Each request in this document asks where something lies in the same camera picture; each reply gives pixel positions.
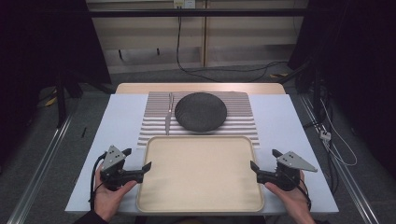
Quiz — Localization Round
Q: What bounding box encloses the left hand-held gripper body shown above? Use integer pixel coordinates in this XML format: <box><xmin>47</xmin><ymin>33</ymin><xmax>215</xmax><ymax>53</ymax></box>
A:
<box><xmin>99</xmin><ymin>145</ymin><xmax>140</xmax><ymax>192</ymax></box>

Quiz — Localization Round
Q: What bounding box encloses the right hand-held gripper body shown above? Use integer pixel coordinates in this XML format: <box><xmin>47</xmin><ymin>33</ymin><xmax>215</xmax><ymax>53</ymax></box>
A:
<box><xmin>257</xmin><ymin>150</ymin><xmax>318</xmax><ymax>192</ymax></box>

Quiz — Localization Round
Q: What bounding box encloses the beige tray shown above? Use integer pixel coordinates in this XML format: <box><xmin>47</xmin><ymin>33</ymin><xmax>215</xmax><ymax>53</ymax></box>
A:
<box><xmin>135</xmin><ymin>135</ymin><xmax>265</xmax><ymax>214</ymax></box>

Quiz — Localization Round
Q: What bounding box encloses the person's right hand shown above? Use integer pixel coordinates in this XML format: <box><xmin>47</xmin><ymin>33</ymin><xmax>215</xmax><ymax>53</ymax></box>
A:
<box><xmin>264</xmin><ymin>170</ymin><xmax>313</xmax><ymax>224</ymax></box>

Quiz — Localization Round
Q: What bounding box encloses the person's left hand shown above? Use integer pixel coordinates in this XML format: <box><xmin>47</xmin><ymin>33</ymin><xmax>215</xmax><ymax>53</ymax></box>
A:
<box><xmin>93</xmin><ymin>163</ymin><xmax>138</xmax><ymax>223</ymax></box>

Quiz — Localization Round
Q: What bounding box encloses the white table cover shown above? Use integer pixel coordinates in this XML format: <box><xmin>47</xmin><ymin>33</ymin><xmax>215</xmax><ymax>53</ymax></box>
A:
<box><xmin>64</xmin><ymin>92</ymin><xmax>340</xmax><ymax>217</ymax></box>

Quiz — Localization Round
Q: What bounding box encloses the striped placemat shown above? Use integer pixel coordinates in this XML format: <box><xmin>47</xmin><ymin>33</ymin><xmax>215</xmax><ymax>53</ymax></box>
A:
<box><xmin>136</xmin><ymin>91</ymin><xmax>262</xmax><ymax>149</ymax></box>

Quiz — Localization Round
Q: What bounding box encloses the black round plate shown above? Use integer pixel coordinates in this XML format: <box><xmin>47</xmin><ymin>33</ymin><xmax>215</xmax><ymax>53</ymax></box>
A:
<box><xmin>174</xmin><ymin>91</ymin><xmax>228</xmax><ymax>133</ymax></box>

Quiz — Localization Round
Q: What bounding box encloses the black stand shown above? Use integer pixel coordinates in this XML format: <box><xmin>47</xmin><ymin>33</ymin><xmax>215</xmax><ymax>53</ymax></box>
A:
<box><xmin>54</xmin><ymin>69</ymin><xmax>84</xmax><ymax>129</ymax></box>

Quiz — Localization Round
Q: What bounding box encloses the black curtain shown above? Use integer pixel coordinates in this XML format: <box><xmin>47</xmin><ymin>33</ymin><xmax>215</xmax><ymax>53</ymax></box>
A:
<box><xmin>0</xmin><ymin>0</ymin><xmax>112</xmax><ymax>171</ymax></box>
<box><xmin>287</xmin><ymin>0</ymin><xmax>396</xmax><ymax>180</ymax></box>

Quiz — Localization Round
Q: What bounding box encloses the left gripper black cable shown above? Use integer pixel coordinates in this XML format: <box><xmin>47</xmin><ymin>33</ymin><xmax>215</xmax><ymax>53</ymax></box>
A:
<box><xmin>89</xmin><ymin>151</ymin><xmax>108</xmax><ymax>211</ymax></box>

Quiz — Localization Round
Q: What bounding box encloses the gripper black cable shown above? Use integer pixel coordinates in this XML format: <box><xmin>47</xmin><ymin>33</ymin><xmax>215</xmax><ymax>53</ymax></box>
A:
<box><xmin>295</xmin><ymin>177</ymin><xmax>313</xmax><ymax>210</ymax></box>
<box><xmin>89</xmin><ymin>151</ymin><xmax>108</xmax><ymax>211</ymax></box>

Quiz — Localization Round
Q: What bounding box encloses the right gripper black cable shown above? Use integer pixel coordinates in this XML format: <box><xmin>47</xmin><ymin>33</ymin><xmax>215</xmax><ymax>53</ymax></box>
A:
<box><xmin>295</xmin><ymin>177</ymin><xmax>313</xmax><ymax>210</ymax></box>

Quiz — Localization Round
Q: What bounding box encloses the metal floor rail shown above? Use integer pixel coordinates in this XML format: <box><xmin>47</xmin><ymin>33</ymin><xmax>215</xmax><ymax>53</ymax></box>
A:
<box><xmin>299</xmin><ymin>92</ymin><xmax>381</xmax><ymax>224</ymax></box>
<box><xmin>5</xmin><ymin>114</ymin><xmax>75</xmax><ymax>224</ymax></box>

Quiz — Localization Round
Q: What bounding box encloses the thin white cable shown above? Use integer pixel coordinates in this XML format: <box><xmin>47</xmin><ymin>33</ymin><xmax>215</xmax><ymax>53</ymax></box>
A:
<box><xmin>318</xmin><ymin>98</ymin><xmax>359</xmax><ymax>168</ymax></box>

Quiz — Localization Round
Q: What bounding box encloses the black hanging wall cable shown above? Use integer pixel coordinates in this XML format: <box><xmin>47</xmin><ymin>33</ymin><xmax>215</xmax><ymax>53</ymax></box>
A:
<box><xmin>175</xmin><ymin>14</ymin><xmax>291</xmax><ymax>84</ymax></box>

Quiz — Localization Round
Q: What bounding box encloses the black horizontal frame bar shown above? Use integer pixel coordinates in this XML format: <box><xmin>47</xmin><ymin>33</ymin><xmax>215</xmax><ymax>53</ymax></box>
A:
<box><xmin>86</xmin><ymin>7</ymin><xmax>310</xmax><ymax>19</ymax></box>

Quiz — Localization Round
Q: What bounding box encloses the white wall socket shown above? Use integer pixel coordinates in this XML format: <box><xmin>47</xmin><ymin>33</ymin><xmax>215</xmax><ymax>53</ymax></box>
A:
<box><xmin>173</xmin><ymin>0</ymin><xmax>197</xmax><ymax>9</ymax></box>

